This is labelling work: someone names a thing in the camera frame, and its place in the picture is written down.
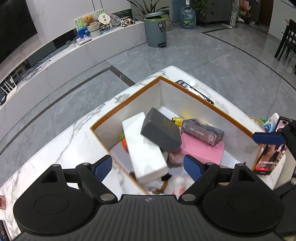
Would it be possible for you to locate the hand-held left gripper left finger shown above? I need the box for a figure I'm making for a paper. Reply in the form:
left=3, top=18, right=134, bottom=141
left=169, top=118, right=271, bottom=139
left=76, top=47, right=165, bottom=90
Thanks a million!
left=30, top=155, right=117, bottom=202

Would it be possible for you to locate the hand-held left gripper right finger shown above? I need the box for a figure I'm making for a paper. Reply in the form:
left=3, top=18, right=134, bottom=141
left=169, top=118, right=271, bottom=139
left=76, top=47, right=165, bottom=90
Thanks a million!
left=178, top=155, right=270, bottom=202

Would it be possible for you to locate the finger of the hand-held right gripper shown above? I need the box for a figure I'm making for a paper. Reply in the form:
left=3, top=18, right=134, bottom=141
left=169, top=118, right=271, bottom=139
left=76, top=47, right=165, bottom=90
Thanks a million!
left=253, top=132, right=286, bottom=144

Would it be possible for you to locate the pink fabric pouch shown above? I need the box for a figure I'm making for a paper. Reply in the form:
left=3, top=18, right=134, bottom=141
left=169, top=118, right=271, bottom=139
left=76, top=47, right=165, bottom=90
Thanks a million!
left=180, top=134, right=225, bottom=168

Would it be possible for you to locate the white dog plush striped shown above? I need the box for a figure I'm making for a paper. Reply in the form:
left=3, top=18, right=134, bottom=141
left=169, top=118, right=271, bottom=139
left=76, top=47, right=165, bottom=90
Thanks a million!
left=148, top=171, right=197, bottom=196

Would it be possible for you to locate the orange knitted toy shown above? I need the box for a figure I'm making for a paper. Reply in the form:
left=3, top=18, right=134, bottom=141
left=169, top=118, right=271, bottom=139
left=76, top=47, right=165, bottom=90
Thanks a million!
left=119, top=133, right=129, bottom=153

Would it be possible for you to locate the printed picture box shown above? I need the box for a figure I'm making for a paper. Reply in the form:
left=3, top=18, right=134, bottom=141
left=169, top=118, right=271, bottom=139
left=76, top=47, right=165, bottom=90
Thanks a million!
left=181, top=119, right=225, bottom=146

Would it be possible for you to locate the long white box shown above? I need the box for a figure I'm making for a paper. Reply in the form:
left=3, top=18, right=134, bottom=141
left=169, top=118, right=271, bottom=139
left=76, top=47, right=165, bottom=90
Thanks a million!
left=122, top=112, right=169, bottom=184

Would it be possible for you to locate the black box gold print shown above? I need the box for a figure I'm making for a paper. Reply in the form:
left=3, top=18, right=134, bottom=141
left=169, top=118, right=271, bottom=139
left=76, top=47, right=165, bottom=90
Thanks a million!
left=141, top=108, right=182, bottom=153

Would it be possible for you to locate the orange storage box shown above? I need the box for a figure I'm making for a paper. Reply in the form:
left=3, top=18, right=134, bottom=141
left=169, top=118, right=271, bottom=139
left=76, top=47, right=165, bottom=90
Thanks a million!
left=90, top=76, right=263, bottom=196

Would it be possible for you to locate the white blue tissue pack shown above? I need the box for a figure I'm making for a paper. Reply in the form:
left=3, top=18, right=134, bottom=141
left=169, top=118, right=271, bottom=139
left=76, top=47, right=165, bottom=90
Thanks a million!
left=263, top=113, right=281, bottom=133

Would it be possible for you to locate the black smartphone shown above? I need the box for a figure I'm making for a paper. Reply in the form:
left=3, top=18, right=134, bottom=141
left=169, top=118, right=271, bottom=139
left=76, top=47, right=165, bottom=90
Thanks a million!
left=176, top=80, right=214, bottom=105

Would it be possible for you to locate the black dining chair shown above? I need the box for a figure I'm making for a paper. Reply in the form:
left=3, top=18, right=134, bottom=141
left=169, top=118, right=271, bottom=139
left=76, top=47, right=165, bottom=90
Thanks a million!
left=274, top=19, right=296, bottom=75

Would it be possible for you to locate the white marble tv console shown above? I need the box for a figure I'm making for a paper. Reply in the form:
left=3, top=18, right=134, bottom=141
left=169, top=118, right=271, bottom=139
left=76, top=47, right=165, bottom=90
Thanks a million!
left=0, top=20, right=147, bottom=112

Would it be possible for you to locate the white router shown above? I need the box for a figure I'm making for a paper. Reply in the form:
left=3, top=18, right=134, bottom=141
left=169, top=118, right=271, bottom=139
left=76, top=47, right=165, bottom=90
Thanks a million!
left=0, top=77, right=18, bottom=102

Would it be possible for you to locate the grey cabinet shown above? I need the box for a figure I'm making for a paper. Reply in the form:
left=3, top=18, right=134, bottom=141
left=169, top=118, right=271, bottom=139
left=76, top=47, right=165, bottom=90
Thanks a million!
left=201, top=0, right=233, bottom=28

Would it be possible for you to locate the grey pedal bin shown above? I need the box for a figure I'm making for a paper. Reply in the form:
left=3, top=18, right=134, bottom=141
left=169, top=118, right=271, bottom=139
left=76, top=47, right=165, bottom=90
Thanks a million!
left=144, top=11, right=168, bottom=48

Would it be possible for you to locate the blue water jug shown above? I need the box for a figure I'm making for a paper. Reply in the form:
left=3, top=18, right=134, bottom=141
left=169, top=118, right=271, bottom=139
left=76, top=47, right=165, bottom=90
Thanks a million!
left=180, top=6, right=197, bottom=29

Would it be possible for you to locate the leafy green plant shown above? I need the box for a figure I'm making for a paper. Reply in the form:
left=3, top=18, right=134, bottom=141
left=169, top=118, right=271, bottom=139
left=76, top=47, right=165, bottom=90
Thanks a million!
left=193, top=0, right=215, bottom=16

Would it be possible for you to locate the black white checkered item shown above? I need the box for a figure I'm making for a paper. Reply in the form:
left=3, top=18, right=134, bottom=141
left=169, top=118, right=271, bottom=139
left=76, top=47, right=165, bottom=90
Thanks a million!
left=119, top=18, right=138, bottom=27

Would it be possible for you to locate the white round fan sign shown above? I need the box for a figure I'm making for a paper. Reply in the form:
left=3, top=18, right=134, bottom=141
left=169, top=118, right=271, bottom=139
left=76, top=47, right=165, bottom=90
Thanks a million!
left=97, top=14, right=110, bottom=25

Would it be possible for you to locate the black television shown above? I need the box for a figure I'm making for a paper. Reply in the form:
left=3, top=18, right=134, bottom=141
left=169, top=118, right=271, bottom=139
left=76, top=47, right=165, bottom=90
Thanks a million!
left=0, top=0, right=38, bottom=64

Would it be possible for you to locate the long-leaf potted plant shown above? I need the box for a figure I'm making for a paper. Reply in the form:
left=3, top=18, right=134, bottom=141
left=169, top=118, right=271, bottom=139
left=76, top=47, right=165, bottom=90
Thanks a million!
left=127, top=0, right=171, bottom=16

